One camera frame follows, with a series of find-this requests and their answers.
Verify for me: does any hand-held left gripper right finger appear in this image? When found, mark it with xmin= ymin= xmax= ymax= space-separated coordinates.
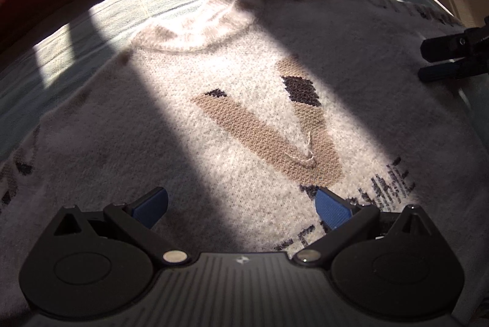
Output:
xmin=293 ymin=187 xmax=436 ymax=267

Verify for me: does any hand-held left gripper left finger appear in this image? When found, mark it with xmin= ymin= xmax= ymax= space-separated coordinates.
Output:
xmin=51 ymin=187 xmax=189 ymax=267

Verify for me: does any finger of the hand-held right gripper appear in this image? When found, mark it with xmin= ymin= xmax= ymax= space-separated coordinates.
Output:
xmin=418 ymin=57 xmax=489 ymax=83
xmin=420 ymin=28 xmax=489 ymax=62

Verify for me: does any cream fluffy sweater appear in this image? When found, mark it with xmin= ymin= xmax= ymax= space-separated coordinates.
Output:
xmin=0 ymin=0 xmax=482 ymax=312

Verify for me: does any bed with green plaid sheet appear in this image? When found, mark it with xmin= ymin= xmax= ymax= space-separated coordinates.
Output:
xmin=0 ymin=0 xmax=489 ymax=167

